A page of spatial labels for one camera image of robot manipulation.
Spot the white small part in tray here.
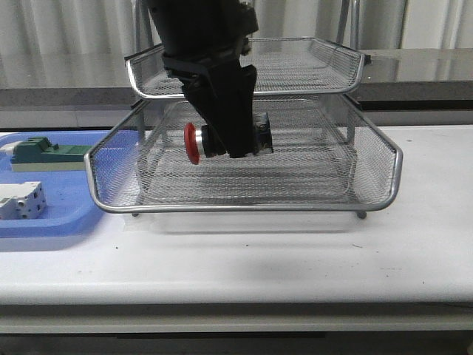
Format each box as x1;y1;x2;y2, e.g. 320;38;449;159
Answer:
0;142;18;155

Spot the silver wire rack frame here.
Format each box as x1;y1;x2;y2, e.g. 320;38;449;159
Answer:
130;0;367;220

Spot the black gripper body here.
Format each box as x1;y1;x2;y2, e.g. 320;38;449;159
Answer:
145;1;258;78

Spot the green and cream terminal block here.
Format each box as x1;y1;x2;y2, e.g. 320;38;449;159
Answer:
10;137;91;172

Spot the silver mesh tray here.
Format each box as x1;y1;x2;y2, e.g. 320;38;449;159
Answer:
84;95;403;214
125;37;366;100

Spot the white circuit breaker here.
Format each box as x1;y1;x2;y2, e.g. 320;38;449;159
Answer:
1;181;47;220

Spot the blue plastic tray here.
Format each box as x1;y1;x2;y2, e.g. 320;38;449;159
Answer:
1;152;103;238

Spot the grey stone counter ledge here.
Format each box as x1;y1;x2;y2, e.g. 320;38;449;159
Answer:
1;48;472;111

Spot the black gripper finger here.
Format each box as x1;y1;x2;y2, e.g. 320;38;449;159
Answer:
253;112;273;155
183;60;257;158

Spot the red emergency stop button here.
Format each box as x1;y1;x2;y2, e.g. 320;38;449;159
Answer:
184;123;228;165

